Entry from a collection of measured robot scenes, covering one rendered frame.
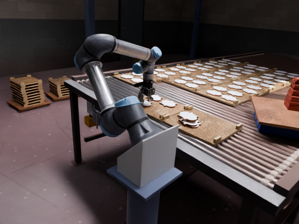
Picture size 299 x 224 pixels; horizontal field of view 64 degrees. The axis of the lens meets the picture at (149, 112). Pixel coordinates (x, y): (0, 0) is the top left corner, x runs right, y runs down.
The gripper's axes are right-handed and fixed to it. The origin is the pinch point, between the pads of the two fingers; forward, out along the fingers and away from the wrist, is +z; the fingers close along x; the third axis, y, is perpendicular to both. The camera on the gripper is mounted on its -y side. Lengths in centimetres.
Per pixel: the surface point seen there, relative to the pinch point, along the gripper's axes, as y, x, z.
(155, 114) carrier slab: 18.2, -5.9, 0.5
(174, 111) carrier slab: 23.6, 9.0, 0.2
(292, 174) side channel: 107, -6, -6
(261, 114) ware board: 74, 31, -13
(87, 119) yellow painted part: -46, -20, 29
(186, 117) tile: 40.6, -0.7, -5.5
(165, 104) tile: 11.4, 12.7, -0.3
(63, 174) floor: -72, -33, 99
